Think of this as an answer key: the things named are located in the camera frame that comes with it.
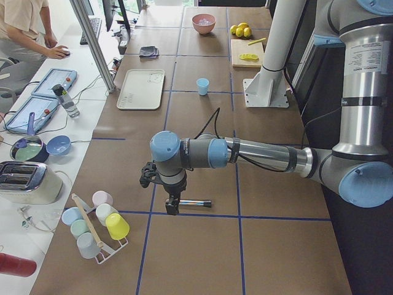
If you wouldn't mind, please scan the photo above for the grey cup on rack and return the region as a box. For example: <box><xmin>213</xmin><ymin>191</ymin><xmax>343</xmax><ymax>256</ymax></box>
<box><xmin>77</xmin><ymin>232</ymin><xmax>100</xmax><ymax>259</ymax></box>

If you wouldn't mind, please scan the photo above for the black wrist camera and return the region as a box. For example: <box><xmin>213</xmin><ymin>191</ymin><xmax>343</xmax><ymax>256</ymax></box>
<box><xmin>139</xmin><ymin>162</ymin><xmax>161</xmax><ymax>188</ymax></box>

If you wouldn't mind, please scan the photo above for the pink cup on rack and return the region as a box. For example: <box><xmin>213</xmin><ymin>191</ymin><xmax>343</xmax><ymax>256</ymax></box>
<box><xmin>92</xmin><ymin>191</ymin><xmax>113</xmax><ymax>207</ymax></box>

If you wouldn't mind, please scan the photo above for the blue bowl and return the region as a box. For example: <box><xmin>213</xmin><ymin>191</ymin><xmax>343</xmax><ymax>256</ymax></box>
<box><xmin>46</xmin><ymin>135</ymin><xmax>71</xmax><ymax>155</ymax></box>

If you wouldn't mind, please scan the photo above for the teach pendant tablet far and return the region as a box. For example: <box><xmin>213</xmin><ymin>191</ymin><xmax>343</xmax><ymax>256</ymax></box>
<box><xmin>31</xmin><ymin>68</ymin><xmax>78</xmax><ymax>98</ymax></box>

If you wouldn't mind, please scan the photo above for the teach pendant tablet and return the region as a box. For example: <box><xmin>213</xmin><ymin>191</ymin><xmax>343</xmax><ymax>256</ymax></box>
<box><xmin>4</xmin><ymin>96</ymin><xmax>58</xmax><ymax>134</ymax></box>
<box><xmin>31</xmin><ymin>68</ymin><xmax>78</xmax><ymax>98</ymax></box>

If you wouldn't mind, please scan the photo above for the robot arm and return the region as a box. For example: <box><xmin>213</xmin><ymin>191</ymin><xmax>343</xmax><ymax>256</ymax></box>
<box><xmin>139</xmin><ymin>1</ymin><xmax>392</xmax><ymax>215</ymax></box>

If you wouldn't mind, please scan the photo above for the black monitor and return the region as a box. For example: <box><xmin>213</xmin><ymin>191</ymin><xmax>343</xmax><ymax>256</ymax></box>
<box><xmin>102</xmin><ymin>0</ymin><xmax>117</xmax><ymax>31</ymax></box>

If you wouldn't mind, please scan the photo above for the whole lemon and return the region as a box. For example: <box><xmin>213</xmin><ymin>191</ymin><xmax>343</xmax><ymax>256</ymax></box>
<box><xmin>243</xmin><ymin>27</ymin><xmax>252</xmax><ymax>38</ymax></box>
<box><xmin>230</xmin><ymin>25</ymin><xmax>238</xmax><ymax>34</ymax></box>
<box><xmin>238</xmin><ymin>22</ymin><xmax>249</xmax><ymax>29</ymax></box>

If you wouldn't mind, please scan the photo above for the clear water bottle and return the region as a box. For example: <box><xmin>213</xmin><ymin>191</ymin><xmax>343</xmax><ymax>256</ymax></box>
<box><xmin>52</xmin><ymin>84</ymin><xmax>80</xmax><ymax>117</ymax></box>

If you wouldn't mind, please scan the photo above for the blue cup on rack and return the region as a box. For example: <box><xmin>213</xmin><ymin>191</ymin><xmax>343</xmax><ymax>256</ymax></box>
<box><xmin>61</xmin><ymin>206</ymin><xmax>83</xmax><ymax>226</ymax></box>

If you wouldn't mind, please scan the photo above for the green cup on rack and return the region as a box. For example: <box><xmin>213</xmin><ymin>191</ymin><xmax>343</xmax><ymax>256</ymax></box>
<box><xmin>70</xmin><ymin>219</ymin><xmax>90</xmax><ymax>240</ymax></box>

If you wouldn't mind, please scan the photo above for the silver toaster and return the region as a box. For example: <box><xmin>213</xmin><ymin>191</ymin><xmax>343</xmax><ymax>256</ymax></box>
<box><xmin>1</xmin><ymin>161</ymin><xmax>63</xmax><ymax>205</ymax></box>

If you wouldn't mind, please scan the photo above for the light blue plastic cup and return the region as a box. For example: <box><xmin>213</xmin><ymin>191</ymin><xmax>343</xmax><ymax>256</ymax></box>
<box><xmin>196</xmin><ymin>77</ymin><xmax>209</xmax><ymax>96</ymax></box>

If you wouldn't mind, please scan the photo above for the lemon slices stack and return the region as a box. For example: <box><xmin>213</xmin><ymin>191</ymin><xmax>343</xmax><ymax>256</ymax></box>
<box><xmin>239</xmin><ymin>53</ymin><xmax>259</xmax><ymax>61</ymax></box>

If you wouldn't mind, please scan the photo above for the cream bear tray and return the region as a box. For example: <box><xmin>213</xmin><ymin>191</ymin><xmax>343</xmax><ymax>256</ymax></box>
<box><xmin>117</xmin><ymin>69</ymin><xmax>165</xmax><ymax>110</ymax></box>

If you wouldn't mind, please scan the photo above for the grey purple folded cloth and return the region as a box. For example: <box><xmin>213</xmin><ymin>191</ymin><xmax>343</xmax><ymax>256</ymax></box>
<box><xmin>139</xmin><ymin>45</ymin><xmax>160</xmax><ymax>58</ymax></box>

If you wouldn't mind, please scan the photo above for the red cylinder container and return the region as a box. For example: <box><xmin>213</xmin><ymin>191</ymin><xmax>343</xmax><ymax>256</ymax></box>
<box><xmin>1</xmin><ymin>253</ymin><xmax>37</xmax><ymax>277</ymax></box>

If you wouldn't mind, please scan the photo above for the white cup on rack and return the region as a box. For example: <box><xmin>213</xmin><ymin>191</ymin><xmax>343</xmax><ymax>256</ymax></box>
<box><xmin>95</xmin><ymin>203</ymin><xmax>118</xmax><ymax>227</ymax></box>

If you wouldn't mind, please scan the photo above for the aluminium frame post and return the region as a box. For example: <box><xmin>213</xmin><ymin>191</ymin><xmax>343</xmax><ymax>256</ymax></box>
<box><xmin>70</xmin><ymin>0</ymin><xmax>115</xmax><ymax>93</ymax></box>

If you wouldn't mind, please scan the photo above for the white wire cup rack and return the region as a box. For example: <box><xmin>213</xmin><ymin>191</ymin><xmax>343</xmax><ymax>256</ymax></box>
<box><xmin>71</xmin><ymin>194</ymin><xmax>129</xmax><ymax>264</ymax></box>

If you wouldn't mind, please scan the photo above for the black keyboard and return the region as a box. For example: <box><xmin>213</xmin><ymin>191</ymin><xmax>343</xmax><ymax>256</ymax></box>
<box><xmin>79</xmin><ymin>17</ymin><xmax>103</xmax><ymax>45</ymax></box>

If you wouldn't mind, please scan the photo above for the yellow plastic knife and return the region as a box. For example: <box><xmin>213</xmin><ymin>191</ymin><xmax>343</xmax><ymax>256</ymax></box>
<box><xmin>247</xmin><ymin>37</ymin><xmax>267</xmax><ymax>46</ymax></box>

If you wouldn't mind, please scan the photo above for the teach pendant tablet near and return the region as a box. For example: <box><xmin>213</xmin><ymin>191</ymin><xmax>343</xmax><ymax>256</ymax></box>
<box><xmin>4</xmin><ymin>96</ymin><xmax>58</xmax><ymax>134</ymax></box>

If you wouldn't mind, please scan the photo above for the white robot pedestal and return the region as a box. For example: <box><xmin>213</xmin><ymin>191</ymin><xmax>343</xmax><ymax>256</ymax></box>
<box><xmin>243</xmin><ymin>0</ymin><xmax>306</xmax><ymax>108</ymax></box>

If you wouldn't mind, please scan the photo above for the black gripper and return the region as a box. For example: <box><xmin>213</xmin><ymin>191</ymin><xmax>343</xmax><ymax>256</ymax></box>
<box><xmin>163</xmin><ymin>176</ymin><xmax>187</xmax><ymax>215</ymax></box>

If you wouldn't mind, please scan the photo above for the wooden cutting board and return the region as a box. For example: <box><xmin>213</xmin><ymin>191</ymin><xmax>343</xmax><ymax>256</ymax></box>
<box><xmin>231</xmin><ymin>39</ymin><xmax>265</xmax><ymax>68</ymax></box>

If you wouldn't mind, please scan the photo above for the yellow cup on rack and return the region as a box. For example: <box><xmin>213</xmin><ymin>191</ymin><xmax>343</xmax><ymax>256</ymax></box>
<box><xmin>105</xmin><ymin>213</ymin><xmax>130</xmax><ymax>240</ymax></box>

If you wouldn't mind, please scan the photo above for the pink bowl with ice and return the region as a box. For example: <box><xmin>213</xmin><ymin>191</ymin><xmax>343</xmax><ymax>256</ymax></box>
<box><xmin>192</xmin><ymin>14</ymin><xmax>216</xmax><ymax>34</ymax></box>

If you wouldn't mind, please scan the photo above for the seated person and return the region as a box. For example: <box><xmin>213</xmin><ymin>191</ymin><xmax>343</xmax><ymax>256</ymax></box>
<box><xmin>1</xmin><ymin>1</ymin><xmax>69</xmax><ymax>64</ymax></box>

